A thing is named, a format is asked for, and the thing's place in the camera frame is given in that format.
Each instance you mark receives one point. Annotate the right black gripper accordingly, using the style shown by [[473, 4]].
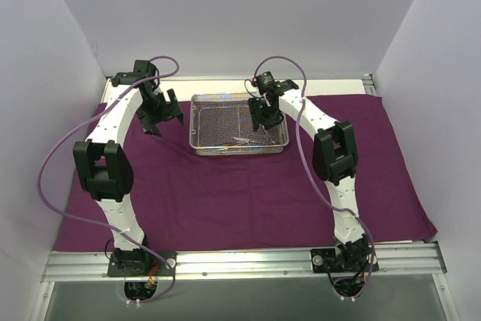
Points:
[[266, 115]]

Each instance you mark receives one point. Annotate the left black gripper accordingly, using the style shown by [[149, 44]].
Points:
[[159, 111]]

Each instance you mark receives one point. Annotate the silver surgical forceps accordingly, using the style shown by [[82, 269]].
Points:
[[268, 138]]

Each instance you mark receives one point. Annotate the silver surgical scissors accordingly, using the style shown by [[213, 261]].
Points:
[[241, 142]]

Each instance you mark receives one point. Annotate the metal mesh instrument tray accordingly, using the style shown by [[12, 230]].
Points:
[[216, 117]]

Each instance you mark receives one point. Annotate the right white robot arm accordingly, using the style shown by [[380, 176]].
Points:
[[334, 158]]

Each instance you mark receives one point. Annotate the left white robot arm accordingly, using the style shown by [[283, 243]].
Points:
[[102, 165]]

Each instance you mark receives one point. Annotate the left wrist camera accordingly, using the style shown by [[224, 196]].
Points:
[[145, 68]]

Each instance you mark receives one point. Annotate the aluminium right side rail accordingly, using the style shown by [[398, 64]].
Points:
[[368, 84]]

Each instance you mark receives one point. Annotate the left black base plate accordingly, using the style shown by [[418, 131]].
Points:
[[138, 263]]

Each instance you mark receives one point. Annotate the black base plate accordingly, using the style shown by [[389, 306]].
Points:
[[333, 260], [138, 263]]

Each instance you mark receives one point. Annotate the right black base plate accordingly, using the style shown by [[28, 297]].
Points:
[[333, 260]]

